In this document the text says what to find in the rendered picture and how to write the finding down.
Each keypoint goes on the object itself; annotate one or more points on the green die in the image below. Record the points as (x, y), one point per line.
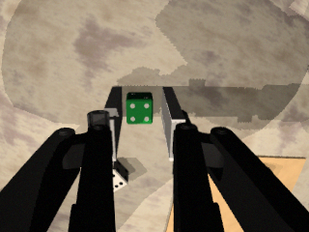
(139, 107)

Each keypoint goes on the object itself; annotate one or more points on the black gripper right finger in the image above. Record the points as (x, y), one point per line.
(259, 201)

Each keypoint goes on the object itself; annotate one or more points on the tan mat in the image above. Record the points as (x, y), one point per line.
(286, 169)

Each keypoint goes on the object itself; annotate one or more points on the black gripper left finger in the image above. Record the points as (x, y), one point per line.
(31, 199)

